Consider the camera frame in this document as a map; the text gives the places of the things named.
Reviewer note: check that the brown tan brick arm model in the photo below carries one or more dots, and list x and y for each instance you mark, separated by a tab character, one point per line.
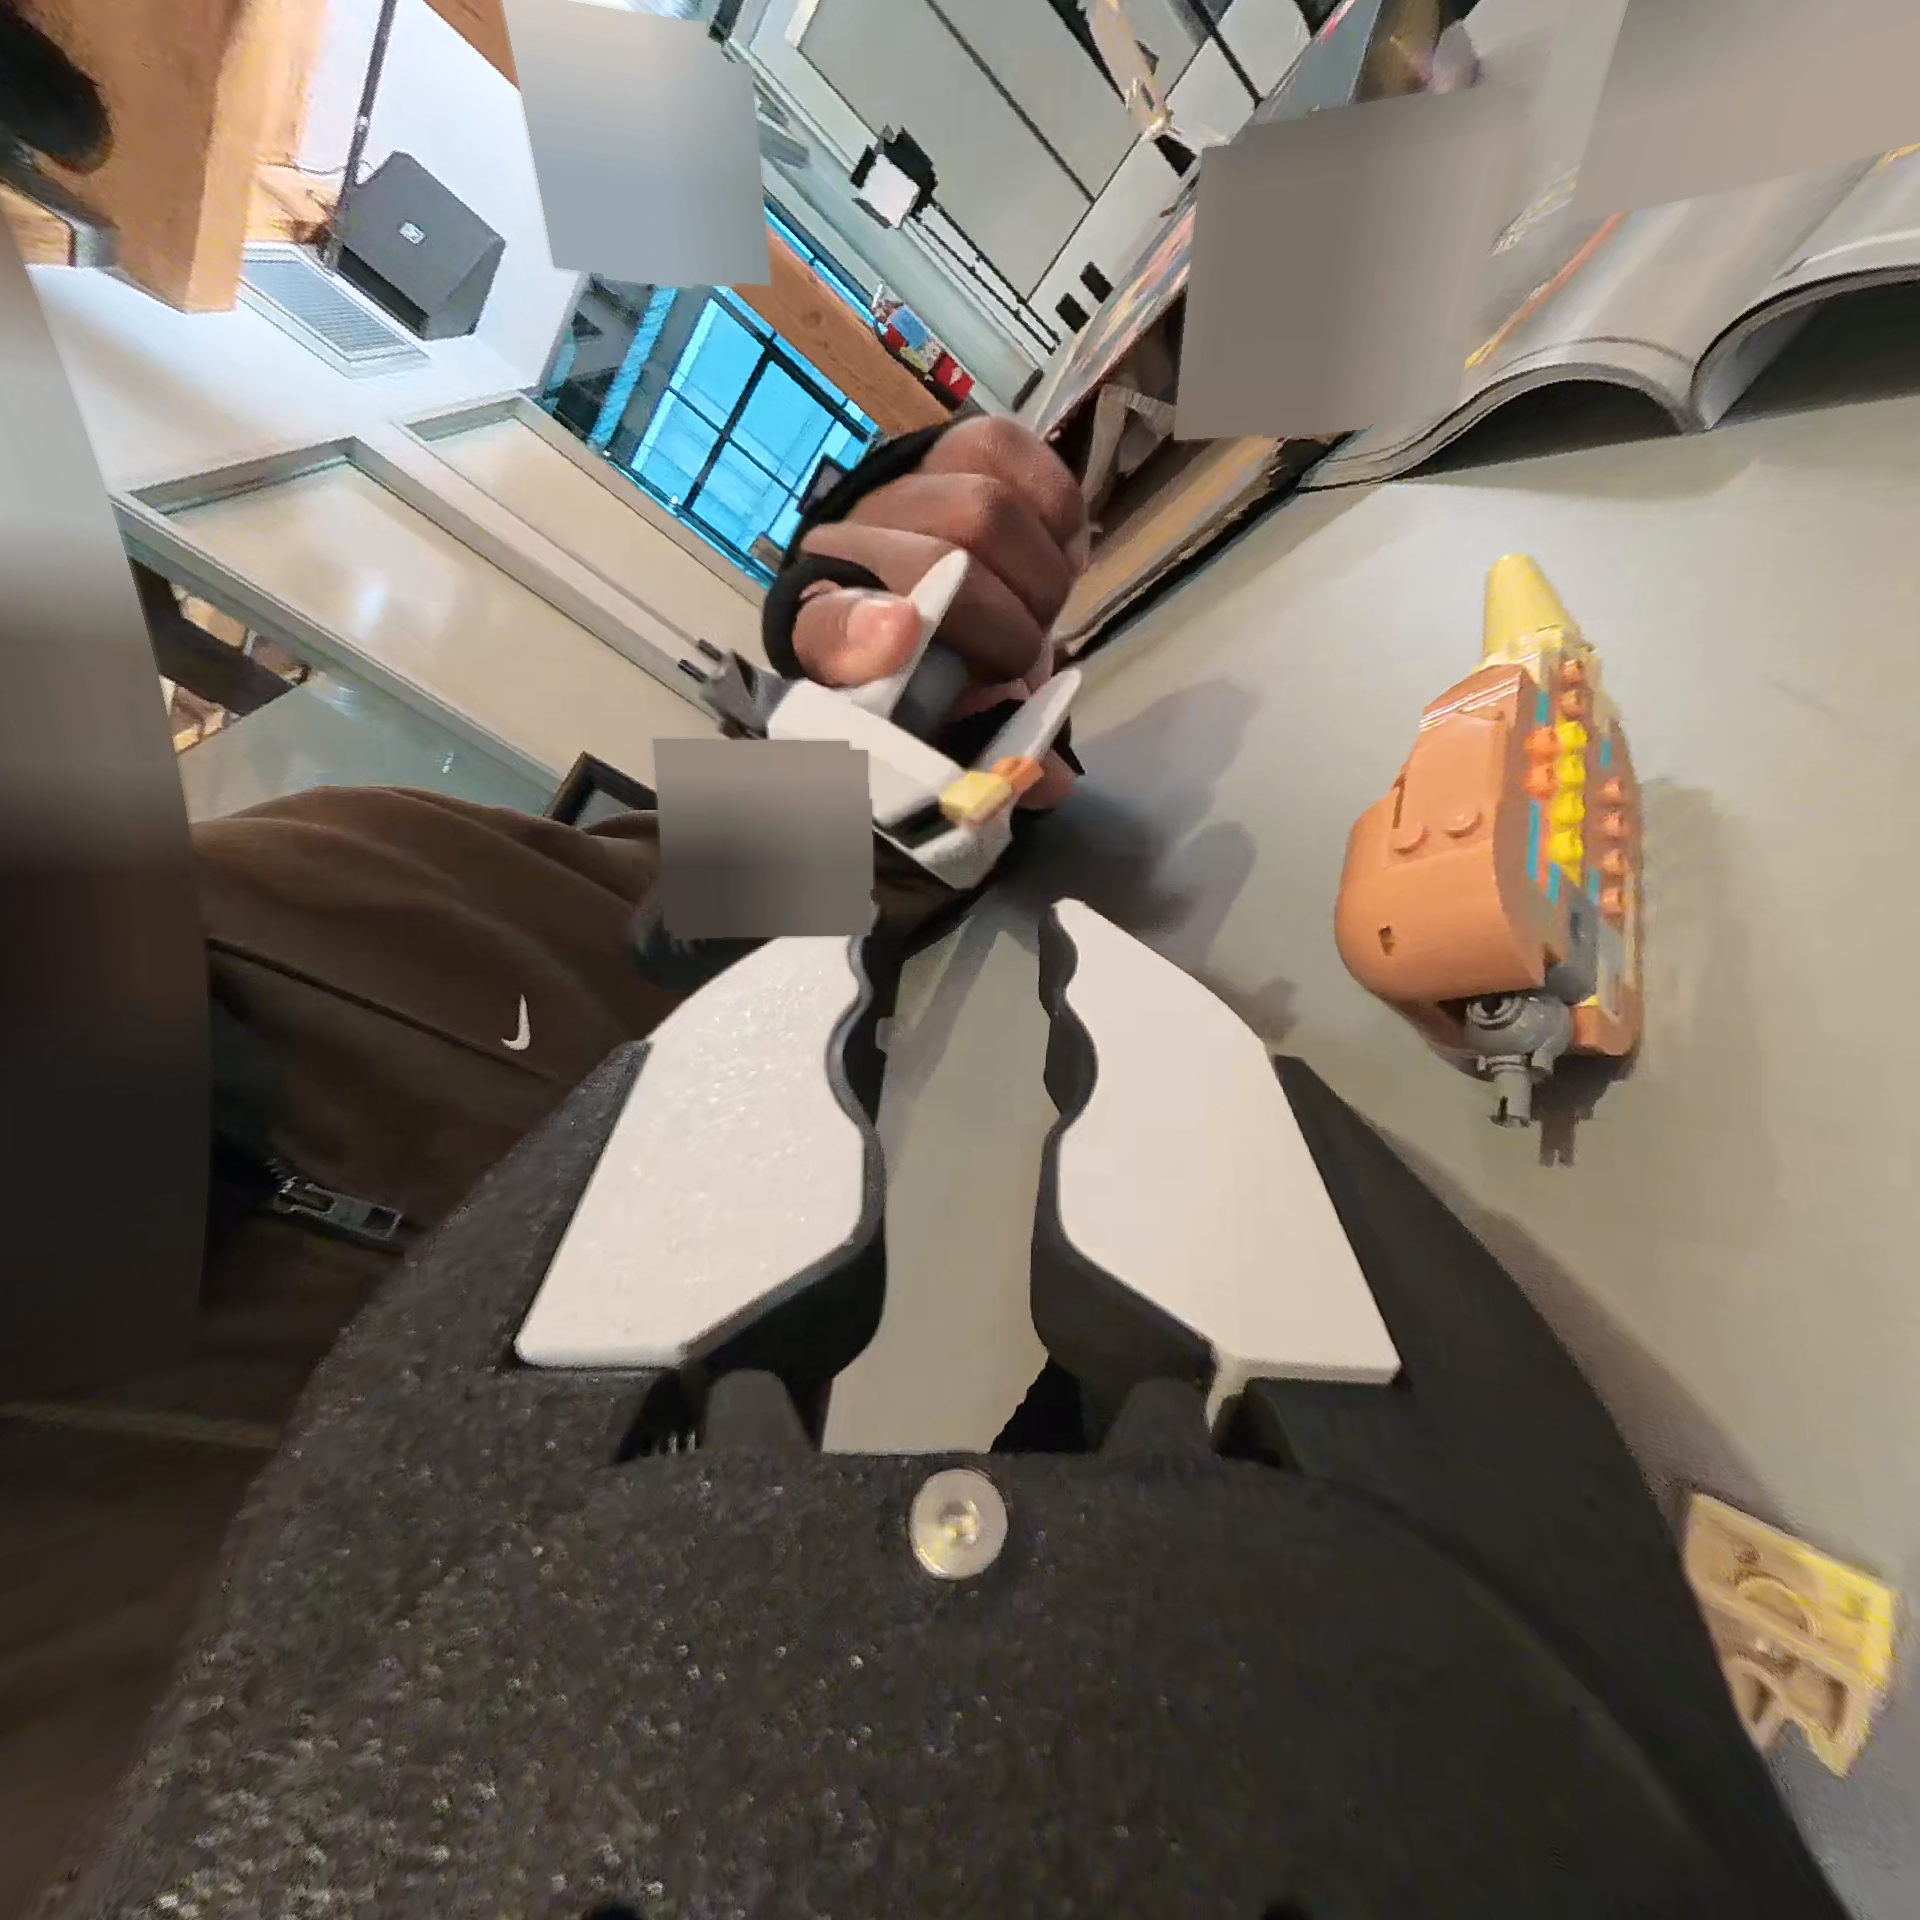
1440	885

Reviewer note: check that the grey desk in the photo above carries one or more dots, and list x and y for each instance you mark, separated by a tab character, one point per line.
1724	1202

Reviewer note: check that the wooden ceiling beam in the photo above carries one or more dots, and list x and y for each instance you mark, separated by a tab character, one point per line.
225	119

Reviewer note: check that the tan tile brick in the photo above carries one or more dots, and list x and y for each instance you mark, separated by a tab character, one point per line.
1787	1621
974	800

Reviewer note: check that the studio light panel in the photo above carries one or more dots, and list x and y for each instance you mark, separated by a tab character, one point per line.
897	176

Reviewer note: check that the brick instruction booklet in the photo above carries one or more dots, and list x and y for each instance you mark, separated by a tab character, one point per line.
1576	389

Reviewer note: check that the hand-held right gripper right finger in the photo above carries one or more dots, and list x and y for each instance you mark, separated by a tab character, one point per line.
1215	1184

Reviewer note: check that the white wall air vent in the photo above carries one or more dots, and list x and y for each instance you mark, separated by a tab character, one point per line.
329	308

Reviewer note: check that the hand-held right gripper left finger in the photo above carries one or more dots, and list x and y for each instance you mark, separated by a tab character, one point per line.
704	1172

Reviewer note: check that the person's left hand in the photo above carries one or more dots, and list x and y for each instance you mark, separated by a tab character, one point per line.
1005	524

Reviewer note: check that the printed toy set box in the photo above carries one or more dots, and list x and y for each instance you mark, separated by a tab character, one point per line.
1156	511

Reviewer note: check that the black wall speaker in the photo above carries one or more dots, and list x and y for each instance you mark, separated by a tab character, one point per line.
421	242

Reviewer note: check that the brown zip hoodie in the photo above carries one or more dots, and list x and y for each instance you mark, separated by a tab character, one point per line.
376	962

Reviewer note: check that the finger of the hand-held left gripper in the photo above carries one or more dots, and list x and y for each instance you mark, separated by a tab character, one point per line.
960	855
908	780

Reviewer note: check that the brown wedge plate brick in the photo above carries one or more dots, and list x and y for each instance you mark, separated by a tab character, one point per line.
1016	775

